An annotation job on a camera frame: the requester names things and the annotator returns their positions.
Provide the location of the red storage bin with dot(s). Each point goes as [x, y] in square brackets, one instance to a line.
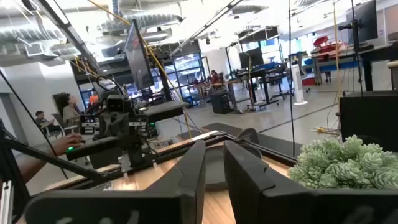
[321, 42]

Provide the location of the silver ventilation duct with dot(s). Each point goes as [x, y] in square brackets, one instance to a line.
[149, 20]

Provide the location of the person's hand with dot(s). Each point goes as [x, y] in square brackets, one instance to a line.
[66, 143]

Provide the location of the potted green artificial succulent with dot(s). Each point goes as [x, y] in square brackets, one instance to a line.
[345, 165]

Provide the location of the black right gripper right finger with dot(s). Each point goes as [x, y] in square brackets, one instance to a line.
[255, 202]

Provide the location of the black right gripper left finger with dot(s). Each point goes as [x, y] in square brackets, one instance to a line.
[174, 202]

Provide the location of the black overhead frame beam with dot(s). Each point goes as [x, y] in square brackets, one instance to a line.
[205, 26]
[71, 34]

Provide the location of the black computer monitor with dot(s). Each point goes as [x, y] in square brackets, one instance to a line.
[138, 59]
[251, 58]

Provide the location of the white tower fan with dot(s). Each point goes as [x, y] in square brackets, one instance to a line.
[298, 84]

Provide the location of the black standing desk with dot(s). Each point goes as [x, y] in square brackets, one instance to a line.
[258, 74]

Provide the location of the black monitor on pole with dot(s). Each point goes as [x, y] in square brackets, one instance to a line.
[365, 21]

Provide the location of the black cabinet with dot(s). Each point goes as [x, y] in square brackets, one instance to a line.
[368, 119]

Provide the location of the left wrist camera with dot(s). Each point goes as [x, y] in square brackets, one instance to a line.
[118, 103]

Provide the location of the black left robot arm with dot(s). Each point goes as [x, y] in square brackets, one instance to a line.
[93, 147]

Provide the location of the person's forearm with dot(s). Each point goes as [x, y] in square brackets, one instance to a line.
[31, 166]

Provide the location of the black computer tower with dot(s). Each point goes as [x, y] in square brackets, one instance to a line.
[221, 102]

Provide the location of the person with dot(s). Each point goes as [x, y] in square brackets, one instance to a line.
[93, 99]
[71, 110]
[43, 121]
[214, 77]

